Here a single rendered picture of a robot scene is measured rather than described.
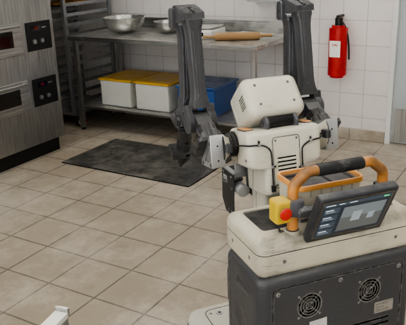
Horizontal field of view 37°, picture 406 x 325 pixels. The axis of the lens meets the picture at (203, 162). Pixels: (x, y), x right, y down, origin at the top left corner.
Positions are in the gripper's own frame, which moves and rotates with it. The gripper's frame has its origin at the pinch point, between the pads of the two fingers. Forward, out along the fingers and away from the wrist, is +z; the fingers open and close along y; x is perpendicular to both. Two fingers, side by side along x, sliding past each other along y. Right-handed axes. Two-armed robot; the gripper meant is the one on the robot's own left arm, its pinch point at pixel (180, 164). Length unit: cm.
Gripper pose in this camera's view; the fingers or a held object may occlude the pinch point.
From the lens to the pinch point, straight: 243.3
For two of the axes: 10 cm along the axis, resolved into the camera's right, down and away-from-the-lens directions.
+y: -9.3, 1.4, -3.3
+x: 3.3, 7.0, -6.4
